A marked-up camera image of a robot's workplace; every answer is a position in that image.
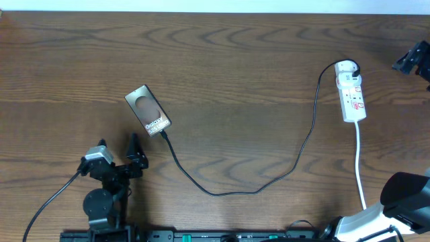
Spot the white USB charger adapter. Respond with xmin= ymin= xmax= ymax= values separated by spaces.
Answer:
xmin=336 ymin=72 xmax=361 ymax=90

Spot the white power strip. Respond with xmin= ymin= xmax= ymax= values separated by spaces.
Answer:
xmin=334 ymin=60 xmax=367 ymax=123

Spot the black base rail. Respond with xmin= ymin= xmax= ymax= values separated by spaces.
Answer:
xmin=59 ymin=230 xmax=329 ymax=242

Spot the black USB charging cable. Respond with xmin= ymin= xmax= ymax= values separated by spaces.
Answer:
xmin=159 ymin=58 xmax=361 ymax=197

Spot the white power strip cord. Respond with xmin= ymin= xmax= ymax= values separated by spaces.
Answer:
xmin=354 ymin=120 xmax=368 ymax=211

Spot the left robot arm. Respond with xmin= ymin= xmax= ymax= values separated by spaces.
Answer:
xmin=78 ymin=133 xmax=148 ymax=241

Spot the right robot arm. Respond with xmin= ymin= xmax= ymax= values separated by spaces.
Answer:
xmin=320 ymin=59 xmax=429 ymax=241

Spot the Galaxy S25 Ultra smartphone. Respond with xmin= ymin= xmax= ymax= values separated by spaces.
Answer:
xmin=125 ymin=85 xmax=172 ymax=136

